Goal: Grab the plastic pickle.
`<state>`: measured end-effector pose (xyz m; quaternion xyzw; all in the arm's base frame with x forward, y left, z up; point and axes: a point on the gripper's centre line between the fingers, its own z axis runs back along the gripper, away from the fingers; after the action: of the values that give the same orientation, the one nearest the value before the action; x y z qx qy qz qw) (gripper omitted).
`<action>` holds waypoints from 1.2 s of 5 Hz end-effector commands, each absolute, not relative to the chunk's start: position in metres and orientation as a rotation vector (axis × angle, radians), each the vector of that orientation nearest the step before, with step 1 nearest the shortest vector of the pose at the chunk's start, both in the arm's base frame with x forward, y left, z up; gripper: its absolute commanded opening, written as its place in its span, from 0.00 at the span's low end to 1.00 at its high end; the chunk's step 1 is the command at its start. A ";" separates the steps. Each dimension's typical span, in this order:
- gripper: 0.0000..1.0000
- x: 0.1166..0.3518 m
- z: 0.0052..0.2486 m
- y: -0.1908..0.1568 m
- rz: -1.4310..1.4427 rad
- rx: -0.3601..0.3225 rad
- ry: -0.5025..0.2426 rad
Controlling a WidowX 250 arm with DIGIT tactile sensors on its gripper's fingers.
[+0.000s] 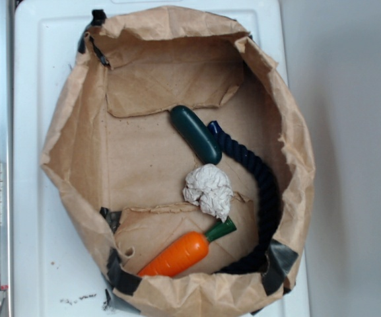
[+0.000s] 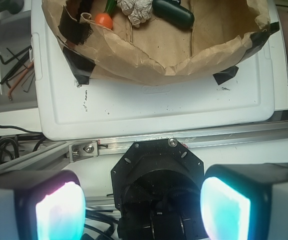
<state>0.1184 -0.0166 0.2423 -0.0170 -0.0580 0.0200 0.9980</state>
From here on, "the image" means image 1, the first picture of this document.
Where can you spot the dark green plastic pickle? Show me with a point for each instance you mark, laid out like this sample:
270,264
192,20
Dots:
196,134

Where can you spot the crumpled white paper ball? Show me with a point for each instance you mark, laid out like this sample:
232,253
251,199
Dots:
209,188

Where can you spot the brown paper bag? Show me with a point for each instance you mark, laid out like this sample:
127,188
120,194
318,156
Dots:
120,165

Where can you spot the orange plastic carrot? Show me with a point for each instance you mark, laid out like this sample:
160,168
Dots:
186,251

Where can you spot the white plastic tray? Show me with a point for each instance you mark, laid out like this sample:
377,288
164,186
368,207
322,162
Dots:
54,274

